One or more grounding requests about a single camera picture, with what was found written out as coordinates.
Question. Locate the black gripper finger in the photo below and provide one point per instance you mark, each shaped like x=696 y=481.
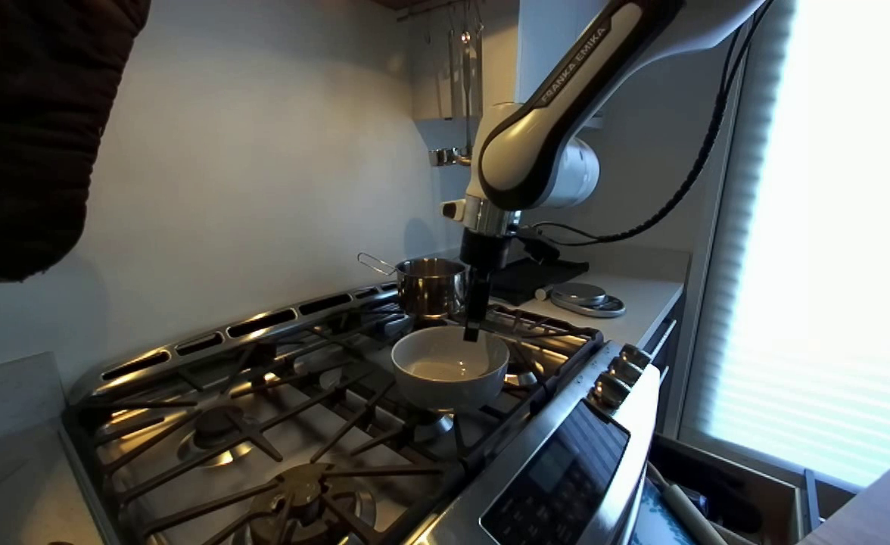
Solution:
x=484 y=290
x=471 y=305

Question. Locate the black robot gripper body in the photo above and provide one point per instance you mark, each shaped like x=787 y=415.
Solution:
x=484 y=231

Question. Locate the gray bowl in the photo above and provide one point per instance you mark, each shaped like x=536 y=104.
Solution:
x=446 y=369

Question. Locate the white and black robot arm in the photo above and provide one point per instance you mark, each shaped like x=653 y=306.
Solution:
x=567 y=110

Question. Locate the small steel saucepan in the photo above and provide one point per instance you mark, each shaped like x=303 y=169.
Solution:
x=428 y=288

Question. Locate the black rectangular board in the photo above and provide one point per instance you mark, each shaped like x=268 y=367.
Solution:
x=545 y=273

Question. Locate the hanging metal utensils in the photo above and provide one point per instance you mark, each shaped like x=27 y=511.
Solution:
x=465 y=91

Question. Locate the black range knobs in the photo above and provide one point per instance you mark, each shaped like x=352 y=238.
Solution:
x=620 y=375

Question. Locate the stainless steel gas range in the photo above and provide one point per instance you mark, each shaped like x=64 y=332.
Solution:
x=556 y=472

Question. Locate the black cast iron grates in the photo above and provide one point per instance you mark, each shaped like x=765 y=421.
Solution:
x=293 y=414

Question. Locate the wooden rolling pin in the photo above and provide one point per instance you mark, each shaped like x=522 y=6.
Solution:
x=681 y=504

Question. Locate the open wooden drawer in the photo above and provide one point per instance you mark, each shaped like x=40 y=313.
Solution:
x=737 y=493

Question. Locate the dark cloth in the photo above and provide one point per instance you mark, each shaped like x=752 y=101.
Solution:
x=32 y=121

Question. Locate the white wall cabinet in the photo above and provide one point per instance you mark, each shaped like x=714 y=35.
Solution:
x=446 y=62

